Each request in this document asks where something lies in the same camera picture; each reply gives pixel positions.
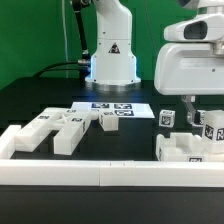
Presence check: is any white front fence wall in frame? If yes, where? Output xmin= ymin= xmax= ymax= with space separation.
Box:
xmin=0 ymin=160 xmax=224 ymax=187

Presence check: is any black hose cable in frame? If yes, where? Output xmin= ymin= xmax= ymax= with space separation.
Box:
xmin=32 ymin=0 xmax=92 ymax=79

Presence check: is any white left fence wall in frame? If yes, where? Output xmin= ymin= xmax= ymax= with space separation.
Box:
xmin=0 ymin=125 xmax=21 ymax=159

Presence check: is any white fence wall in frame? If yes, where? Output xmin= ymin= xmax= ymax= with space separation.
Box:
xmin=0 ymin=160 xmax=224 ymax=187
xmin=0 ymin=125 xmax=21 ymax=159

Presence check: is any small tagged cube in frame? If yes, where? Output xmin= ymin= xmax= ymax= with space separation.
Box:
xmin=159 ymin=110 xmax=175 ymax=128
xmin=194 ymin=110 xmax=205 ymax=126

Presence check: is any white chair back frame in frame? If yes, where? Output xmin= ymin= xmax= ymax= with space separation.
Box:
xmin=15 ymin=108 xmax=91 ymax=155

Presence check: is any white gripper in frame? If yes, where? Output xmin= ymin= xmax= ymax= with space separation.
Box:
xmin=154 ymin=13 xmax=224 ymax=125

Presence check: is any small tagged cube left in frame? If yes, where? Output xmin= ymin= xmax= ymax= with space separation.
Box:
xmin=159 ymin=110 xmax=175 ymax=128

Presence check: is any white tag base sheet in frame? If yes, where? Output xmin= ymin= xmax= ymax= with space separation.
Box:
xmin=71 ymin=102 xmax=154 ymax=119

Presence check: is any small tagged cube right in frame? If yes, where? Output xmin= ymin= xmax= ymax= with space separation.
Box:
xmin=194 ymin=110 xmax=205 ymax=126

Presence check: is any white chair seat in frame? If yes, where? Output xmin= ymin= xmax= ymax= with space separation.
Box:
xmin=156 ymin=133 xmax=224 ymax=162

